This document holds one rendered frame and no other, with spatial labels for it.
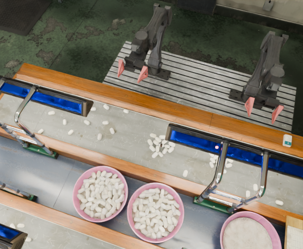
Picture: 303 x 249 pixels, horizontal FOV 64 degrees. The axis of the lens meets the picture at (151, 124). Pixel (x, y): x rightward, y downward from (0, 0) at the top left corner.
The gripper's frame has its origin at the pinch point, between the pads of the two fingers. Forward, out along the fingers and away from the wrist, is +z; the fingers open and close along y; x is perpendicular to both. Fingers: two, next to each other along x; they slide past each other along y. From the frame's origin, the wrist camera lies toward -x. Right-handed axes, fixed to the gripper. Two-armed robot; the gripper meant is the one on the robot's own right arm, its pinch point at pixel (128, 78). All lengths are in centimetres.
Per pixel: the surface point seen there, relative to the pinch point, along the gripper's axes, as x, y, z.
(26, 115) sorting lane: 33, -58, 22
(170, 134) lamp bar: -1.3, 27.1, 20.4
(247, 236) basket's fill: 34, 74, 42
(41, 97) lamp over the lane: -1.2, -30.9, 22.8
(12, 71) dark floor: 108, -155, -39
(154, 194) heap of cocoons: 34, 27, 39
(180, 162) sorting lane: 33, 34, 19
